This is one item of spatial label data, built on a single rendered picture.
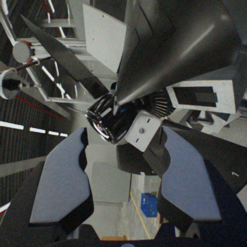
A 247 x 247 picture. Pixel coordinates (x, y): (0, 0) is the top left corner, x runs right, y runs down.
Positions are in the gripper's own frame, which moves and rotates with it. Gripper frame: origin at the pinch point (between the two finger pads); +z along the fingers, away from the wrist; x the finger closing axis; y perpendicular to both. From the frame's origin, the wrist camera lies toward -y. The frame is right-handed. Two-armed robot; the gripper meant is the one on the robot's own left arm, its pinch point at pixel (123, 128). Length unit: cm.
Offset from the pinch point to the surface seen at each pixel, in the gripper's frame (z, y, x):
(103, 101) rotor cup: 23.7, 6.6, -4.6
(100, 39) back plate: 58, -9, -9
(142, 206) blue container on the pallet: 172, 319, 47
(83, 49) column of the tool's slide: 90, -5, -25
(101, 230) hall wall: 509, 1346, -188
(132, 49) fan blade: 10.3, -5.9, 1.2
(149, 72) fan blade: 5.9, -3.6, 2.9
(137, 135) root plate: 19.8, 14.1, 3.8
